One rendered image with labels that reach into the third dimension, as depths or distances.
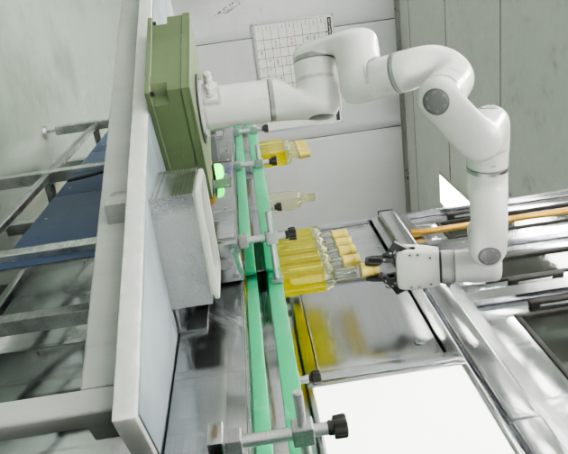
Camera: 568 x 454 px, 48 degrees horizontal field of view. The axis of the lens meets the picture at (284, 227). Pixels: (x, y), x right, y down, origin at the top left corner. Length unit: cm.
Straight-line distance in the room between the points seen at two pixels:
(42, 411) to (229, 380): 30
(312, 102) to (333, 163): 620
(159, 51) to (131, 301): 63
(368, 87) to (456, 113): 21
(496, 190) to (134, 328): 80
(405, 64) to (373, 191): 649
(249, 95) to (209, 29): 586
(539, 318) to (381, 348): 41
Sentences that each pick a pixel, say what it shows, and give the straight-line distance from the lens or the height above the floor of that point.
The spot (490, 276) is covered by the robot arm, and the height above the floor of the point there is 143.
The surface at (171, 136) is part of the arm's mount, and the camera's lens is 137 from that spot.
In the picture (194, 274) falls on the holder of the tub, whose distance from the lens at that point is 119.
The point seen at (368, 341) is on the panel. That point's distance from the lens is 149.
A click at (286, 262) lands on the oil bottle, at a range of 154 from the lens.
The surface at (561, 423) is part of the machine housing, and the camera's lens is 132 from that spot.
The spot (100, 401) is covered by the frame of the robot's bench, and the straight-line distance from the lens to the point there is 95.
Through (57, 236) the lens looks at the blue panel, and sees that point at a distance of 169.
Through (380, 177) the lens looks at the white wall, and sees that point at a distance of 777.
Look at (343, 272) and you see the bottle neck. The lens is 151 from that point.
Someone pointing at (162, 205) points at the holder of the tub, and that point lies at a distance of 114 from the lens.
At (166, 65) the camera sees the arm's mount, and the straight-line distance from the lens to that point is 138.
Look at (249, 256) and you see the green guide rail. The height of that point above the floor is 90.
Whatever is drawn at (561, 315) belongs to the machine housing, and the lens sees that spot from 169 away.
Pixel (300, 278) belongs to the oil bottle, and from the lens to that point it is 148.
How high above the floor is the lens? 95
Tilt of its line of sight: 2 degrees up
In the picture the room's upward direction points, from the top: 82 degrees clockwise
